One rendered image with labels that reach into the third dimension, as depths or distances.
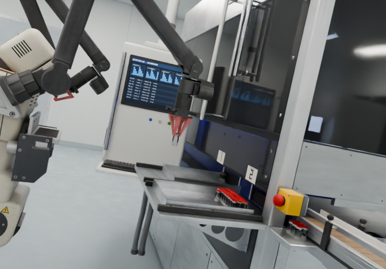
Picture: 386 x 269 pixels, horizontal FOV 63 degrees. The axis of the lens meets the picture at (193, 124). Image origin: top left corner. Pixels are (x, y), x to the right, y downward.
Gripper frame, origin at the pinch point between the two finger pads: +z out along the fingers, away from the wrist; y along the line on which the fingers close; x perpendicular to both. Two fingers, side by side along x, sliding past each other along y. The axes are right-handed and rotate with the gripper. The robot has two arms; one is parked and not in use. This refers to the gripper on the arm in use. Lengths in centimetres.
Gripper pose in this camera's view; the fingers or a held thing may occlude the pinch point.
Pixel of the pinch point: (176, 133)
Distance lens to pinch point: 115.2
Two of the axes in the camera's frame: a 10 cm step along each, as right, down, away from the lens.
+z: -2.2, 9.8, 0.4
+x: -5.1, -1.5, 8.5
